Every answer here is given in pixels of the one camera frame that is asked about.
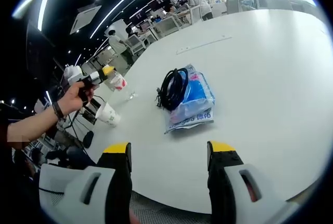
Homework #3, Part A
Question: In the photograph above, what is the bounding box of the wet wipes pack blue lid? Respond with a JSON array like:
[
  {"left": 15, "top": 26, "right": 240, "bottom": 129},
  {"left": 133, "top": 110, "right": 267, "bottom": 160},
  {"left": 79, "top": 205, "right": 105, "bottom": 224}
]
[{"left": 164, "top": 98, "right": 215, "bottom": 135}]

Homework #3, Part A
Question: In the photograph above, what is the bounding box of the white paper cup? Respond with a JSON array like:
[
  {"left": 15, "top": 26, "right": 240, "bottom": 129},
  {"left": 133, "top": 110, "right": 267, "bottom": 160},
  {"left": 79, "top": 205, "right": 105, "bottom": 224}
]
[{"left": 95, "top": 102, "right": 121, "bottom": 127}]

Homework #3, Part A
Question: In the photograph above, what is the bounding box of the ceiling air conditioner vent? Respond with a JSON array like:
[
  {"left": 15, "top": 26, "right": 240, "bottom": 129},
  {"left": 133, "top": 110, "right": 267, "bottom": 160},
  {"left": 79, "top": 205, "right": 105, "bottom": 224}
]
[{"left": 70, "top": 5, "right": 103, "bottom": 35}]

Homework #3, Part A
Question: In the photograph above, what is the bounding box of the grey mesh chair seat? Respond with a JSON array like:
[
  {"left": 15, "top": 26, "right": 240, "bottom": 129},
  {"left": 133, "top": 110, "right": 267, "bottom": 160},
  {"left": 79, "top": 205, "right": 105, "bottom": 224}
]
[{"left": 129, "top": 190, "right": 213, "bottom": 224}]

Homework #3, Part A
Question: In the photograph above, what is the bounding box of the white table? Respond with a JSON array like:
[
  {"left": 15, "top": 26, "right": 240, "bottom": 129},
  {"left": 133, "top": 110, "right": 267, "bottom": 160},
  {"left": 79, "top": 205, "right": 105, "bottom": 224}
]
[{"left": 85, "top": 8, "right": 331, "bottom": 214}]

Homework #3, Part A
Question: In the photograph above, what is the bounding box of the white table cable cover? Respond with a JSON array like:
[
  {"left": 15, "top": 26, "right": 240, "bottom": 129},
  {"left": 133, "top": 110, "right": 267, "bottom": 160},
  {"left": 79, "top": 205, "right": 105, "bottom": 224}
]
[{"left": 176, "top": 35, "right": 233, "bottom": 55}]

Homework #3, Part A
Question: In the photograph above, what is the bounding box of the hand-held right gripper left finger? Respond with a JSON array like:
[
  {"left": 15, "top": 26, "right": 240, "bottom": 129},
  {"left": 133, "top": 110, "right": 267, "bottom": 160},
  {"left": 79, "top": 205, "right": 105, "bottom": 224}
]
[{"left": 56, "top": 142, "right": 133, "bottom": 224}]

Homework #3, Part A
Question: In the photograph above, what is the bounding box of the white office chair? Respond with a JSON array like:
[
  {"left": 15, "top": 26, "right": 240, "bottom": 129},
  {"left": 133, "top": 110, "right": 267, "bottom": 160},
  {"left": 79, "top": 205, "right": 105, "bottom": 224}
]
[{"left": 126, "top": 35, "right": 151, "bottom": 55}]

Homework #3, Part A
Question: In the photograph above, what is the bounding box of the person's left hand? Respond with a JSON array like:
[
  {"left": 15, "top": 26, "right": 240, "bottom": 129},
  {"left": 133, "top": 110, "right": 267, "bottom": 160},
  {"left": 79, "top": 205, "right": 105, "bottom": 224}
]
[{"left": 55, "top": 81, "right": 95, "bottom": 118}]

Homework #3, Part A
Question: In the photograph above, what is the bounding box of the blue tissue pack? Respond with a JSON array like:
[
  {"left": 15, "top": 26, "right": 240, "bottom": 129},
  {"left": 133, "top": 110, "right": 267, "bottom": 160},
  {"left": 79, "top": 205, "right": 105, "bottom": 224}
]
[{"left": 178, "top": 63, "right": 216, "bottom": 111}]

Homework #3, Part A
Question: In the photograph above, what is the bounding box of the dark rounded object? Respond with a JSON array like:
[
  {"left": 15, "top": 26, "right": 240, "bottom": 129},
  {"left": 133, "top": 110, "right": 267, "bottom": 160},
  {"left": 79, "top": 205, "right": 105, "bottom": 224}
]
[{"left": 83, "top": 130, "right": 95, "bottom": 149}]

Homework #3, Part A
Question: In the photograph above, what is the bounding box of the clear water bottle red label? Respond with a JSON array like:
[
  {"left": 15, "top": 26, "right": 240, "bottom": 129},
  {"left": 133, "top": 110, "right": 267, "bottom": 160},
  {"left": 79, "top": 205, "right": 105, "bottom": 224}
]
[{"left": 103, "top": 71, "right": 139, "bottom": 102}]

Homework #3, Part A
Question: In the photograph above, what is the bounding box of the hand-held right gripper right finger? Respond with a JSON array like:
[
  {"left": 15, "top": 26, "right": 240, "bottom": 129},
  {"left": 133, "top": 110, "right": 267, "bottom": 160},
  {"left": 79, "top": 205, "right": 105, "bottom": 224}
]
[{"left": 207, "top": 140, "right": 300, "bottom": 224}]

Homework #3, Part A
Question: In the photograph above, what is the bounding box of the black wristband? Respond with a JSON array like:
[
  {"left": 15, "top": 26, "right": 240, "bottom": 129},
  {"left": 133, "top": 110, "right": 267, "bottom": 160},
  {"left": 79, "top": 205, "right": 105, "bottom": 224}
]
[{"left": 52, "top": 101, "right": 66, "bottom": 121}]

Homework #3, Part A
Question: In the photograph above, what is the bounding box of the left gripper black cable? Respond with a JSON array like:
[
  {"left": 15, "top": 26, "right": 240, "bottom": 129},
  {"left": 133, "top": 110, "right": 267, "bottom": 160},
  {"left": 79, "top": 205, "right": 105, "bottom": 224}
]
[{"left": 68, "top": 94, "right": 107, "bottom": 154}]

